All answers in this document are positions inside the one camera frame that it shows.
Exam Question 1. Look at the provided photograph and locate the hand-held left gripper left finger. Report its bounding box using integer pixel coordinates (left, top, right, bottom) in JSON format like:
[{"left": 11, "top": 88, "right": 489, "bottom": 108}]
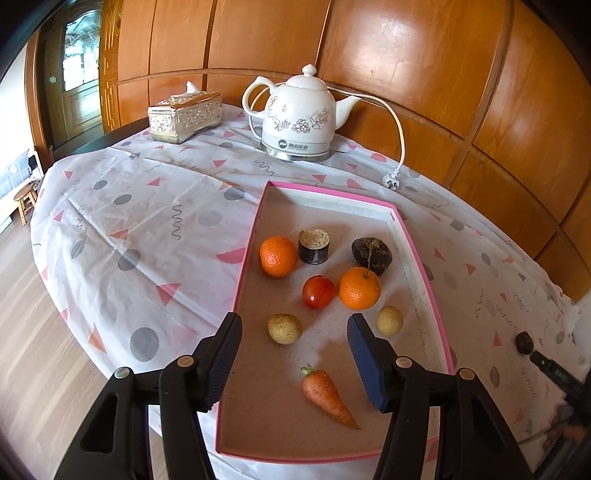
[{"left": 54, "top": 312, "right": 244, "bottom": 480}]

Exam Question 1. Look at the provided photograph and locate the cut eggplant piece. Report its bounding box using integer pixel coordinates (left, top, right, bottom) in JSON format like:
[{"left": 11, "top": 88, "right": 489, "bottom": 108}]
[{"left": 298, "top": 228, "right": 331, "bottom": 265}]

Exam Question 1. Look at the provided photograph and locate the ornate silver tissue box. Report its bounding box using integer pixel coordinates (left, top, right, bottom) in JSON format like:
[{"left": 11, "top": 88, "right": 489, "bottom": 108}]
[{"left": 148, "top": 80, "right": 223, "bottom": 145}]

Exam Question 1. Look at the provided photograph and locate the red tomato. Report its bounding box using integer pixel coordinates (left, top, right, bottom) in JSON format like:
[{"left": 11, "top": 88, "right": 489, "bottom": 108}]
[{"left": 302, "top": 275, "right": 336, "bottom": 310}]

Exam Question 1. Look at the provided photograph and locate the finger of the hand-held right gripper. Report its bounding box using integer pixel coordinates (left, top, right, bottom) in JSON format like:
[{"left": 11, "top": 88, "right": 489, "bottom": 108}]
[{"left": 529, "top": 348, "right": 586, "bottom": 408}]

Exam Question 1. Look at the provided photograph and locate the blue checked furniture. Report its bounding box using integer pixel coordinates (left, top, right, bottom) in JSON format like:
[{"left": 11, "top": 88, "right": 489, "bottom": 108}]
[{"left": 0, "top": 150, "right": 33, "bottom": 199}]

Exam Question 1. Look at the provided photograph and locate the person's right hand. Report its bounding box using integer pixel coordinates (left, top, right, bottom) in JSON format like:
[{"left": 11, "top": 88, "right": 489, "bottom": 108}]
[{"left": 547, "top": 413, "right": 589, "bottom": 445}]

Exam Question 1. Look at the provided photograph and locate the pale yellow round potato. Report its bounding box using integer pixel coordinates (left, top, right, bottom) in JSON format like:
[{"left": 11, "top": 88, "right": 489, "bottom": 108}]
[{"left": 267, "top": 313, "right": 303, "bottom": 345}]

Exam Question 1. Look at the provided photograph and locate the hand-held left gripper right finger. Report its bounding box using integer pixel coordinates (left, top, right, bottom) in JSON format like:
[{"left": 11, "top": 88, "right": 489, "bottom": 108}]
[{"left": 347, "top": 313, "right": 536, "bottom": 480}]

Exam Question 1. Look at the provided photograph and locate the pink shallow cardboard box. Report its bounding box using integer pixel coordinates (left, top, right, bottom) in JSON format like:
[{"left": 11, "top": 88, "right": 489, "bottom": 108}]
[{"left": 216, "top": 181, "right": 455, "bottom": 463}]

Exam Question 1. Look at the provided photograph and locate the plain orange mandarin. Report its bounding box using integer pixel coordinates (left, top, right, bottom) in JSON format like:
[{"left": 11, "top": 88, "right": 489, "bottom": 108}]
[{"left": 259, "top": 235, "right": 299, "bottom": 278}]

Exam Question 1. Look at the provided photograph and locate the wooden door with glass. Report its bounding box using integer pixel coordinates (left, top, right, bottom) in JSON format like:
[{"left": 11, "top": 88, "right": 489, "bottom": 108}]
[{"left": 44, "top": 0, "right": 116, "bottom": 148}]

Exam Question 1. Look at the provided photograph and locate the white floral ceramic kettle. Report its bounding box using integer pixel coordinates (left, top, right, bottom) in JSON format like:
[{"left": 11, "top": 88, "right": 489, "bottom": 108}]
[{"left": 242, "top": 65, "right": 362, "bottom": 158}]

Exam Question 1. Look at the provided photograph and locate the small orange carrot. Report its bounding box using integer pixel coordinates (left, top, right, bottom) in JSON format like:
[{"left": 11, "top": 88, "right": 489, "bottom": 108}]
[{"left": 301, "top": 364, "right": 362, "bottom": 431}]

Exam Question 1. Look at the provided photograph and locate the orange mandarin with long stem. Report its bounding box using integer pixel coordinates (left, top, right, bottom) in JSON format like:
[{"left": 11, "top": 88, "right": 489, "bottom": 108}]
[{"left": 338, "top": 244, "right": 382, "bottom": 311}]

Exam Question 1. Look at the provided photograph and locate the small wooden stool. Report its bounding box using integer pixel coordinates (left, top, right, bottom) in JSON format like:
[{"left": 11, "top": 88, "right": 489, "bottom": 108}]
[{"left": 14, "top": 187, "right": 38, "bottom": 226}]

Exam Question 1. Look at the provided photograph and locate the silver kettle base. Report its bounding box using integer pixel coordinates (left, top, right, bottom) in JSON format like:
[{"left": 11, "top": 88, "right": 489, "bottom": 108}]
[{"left": 259, "top": 141, "right": 333, "bottom": 163}]

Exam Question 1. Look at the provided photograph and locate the white power cable with plug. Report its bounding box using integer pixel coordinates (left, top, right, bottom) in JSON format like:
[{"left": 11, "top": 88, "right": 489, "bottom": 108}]
[{"left": 328, "top": 85, "right": 407, "bottom": 191}]

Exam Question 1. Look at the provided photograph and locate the small yellow round potato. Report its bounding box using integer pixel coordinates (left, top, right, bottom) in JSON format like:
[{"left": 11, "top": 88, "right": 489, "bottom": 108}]
[{"left": 377, "top": 305, "right": 404, "bottom": 336}]

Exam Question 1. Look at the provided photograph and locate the small dark water chestnut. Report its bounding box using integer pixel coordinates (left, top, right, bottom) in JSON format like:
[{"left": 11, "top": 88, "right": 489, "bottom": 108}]
[{"left": 351, "top": 237, "right": 393, "bottom": 277}]

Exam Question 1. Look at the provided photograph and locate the white patterned tablecloth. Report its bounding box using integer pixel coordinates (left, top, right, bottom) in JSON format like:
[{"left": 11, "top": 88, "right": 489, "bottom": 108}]
[{"left": 30, "top": 104, "right": 583, "bottom": 480}]

